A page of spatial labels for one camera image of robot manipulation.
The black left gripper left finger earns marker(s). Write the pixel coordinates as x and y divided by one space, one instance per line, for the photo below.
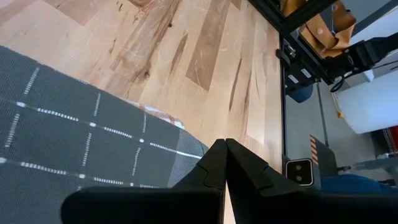
140 205

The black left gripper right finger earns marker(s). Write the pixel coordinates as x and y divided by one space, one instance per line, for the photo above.
295 208

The grey white-checked towel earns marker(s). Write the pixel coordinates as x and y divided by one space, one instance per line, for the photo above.
77 140

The grey box with striped label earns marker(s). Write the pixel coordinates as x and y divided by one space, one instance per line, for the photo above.
325 158

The person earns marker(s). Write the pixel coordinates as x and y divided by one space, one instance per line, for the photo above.
354 183

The thin grey stand pole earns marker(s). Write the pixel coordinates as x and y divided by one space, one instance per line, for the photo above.
322 115

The blue round stool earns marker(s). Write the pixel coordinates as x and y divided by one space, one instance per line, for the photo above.
301 93

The large white cylinder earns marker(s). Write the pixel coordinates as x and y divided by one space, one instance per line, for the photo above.
370 102

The black equipment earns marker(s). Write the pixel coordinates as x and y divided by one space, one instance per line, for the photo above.
367 54

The tan leather bag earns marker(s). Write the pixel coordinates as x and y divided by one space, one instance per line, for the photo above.
329 34

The black rig beam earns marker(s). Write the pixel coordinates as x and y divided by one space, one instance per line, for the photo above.
295 25

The small black depth camera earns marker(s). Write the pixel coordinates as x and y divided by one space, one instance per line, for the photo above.
299 171

